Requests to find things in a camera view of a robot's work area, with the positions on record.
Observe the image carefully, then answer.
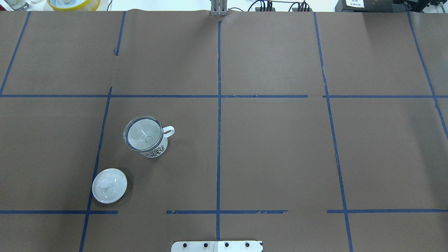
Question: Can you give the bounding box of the white mug lid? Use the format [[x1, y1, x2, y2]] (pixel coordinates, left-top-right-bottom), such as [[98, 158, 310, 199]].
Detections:
[[92, 168, 128, 204]]

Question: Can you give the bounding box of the white enamel mug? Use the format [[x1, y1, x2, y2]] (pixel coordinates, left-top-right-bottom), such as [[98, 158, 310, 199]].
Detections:
[[139, 126, 175, 158]]

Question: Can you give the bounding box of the black power strip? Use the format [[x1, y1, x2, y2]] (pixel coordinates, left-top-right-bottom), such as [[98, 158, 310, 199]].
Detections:
[[247, 0, 312, 12]]

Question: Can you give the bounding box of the black control box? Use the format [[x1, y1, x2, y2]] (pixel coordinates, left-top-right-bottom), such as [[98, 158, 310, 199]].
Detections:
[[335, 0, 408, 13]]

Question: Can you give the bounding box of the yellow rimmed bowl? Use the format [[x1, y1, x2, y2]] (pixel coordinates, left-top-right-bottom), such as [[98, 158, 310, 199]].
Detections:
[[46, 0, 101, 11]]

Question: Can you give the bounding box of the grey aluminium frame post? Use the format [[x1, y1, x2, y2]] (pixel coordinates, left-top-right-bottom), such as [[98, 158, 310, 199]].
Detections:
[[210, 0, 228, 16]]

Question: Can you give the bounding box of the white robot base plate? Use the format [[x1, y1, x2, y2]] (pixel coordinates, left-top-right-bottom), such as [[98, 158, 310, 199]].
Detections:
[[171, 240, 264, 252]]

